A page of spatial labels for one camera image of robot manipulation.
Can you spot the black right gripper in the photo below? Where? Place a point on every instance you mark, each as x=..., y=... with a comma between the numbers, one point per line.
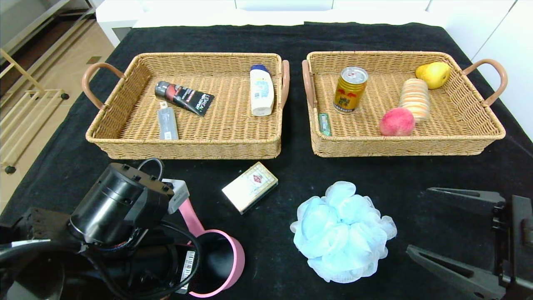
x=515, y=241

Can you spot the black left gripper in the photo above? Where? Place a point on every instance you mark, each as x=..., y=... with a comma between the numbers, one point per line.
x=187, y=270

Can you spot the pink mug with dark inside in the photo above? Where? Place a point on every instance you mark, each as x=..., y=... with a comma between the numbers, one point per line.
x=239, y=258

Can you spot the light blue mesh bath pouf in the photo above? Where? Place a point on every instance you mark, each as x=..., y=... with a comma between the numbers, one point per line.
x=341, y=233

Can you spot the pink peach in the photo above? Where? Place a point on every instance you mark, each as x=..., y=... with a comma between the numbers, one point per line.
x=397, y=122

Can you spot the ridged beige bread roll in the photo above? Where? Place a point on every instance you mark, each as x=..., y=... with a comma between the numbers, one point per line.
x=414, y=100

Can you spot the gold energy drink can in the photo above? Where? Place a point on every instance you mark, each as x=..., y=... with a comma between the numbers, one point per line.
x=349, y=93

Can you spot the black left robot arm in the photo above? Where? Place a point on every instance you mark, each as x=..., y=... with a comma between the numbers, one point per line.
x=112, y=200

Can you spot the beige card box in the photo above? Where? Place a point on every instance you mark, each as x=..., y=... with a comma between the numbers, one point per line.
x=249, y=187

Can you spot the clear grey small tube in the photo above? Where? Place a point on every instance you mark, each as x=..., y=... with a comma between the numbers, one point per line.
x=167, y=123

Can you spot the yellow pear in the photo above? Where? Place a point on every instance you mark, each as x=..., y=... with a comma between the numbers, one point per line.
x=433, y=75

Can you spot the black face wash tube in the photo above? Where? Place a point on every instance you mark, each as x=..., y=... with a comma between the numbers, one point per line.
x=185, y=98

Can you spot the small green tube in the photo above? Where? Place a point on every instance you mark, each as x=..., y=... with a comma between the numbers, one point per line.
x=324, y=124

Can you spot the white bottle with blue cap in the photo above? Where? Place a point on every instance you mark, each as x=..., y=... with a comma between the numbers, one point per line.
x=261, y=91

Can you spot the wooden slatted rack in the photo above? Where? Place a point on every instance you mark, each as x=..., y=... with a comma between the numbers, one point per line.
x=33, y=121

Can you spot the black tablecloth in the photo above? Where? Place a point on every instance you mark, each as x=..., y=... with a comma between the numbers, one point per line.
x=266, y=37

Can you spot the white cabinet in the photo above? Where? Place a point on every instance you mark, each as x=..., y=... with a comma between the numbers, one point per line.
x=187, y=12

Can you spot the grey shelf unit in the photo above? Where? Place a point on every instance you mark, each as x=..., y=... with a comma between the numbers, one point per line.
x=25, y=21

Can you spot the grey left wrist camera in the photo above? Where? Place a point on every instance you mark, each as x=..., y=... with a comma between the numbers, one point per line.
x=177, y=195

